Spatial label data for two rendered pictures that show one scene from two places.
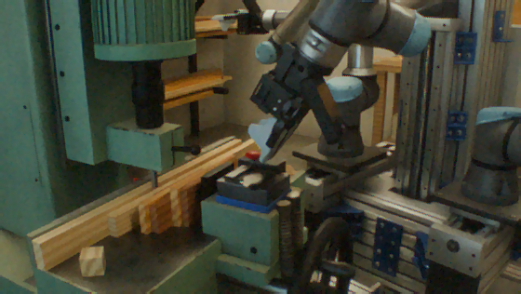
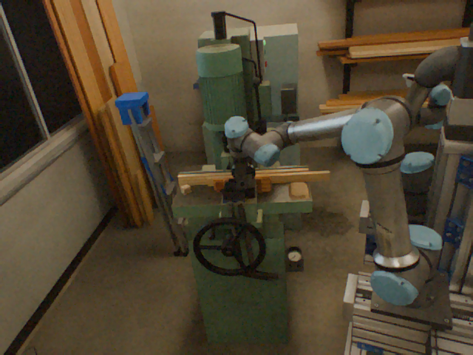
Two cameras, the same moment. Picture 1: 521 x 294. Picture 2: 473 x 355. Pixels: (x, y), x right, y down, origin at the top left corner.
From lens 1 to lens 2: 1.30 m
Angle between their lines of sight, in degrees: 63
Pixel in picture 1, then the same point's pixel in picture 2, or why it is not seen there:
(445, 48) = (445, 165)
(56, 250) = (183, 180)
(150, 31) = (210, 119)
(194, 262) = (206, 206)
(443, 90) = (439, 197)
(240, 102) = not seen: outside the picture
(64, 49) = not seen: hidden behind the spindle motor
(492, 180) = not seen: hidden behind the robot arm
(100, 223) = (204, 179)
